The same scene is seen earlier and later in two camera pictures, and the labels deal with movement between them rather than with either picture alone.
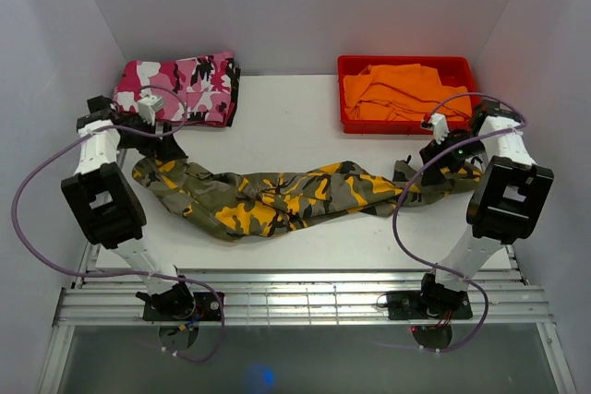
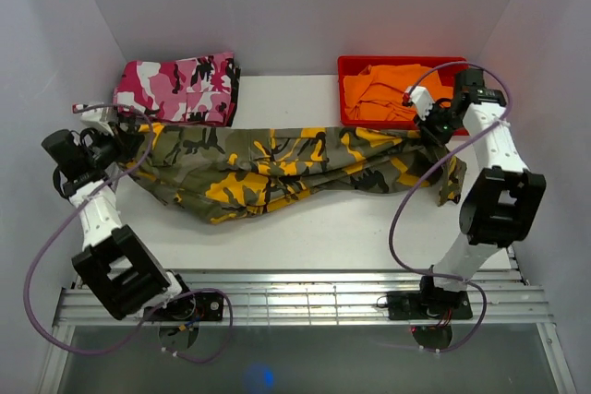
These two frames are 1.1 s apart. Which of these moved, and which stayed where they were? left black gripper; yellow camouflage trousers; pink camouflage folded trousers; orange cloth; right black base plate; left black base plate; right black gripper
Moved: left black gripper; yellow camouflage trousers; right black gripper
Stayed: orange cloth; left black base plate; pink camouflage folded trousers; right black base plate
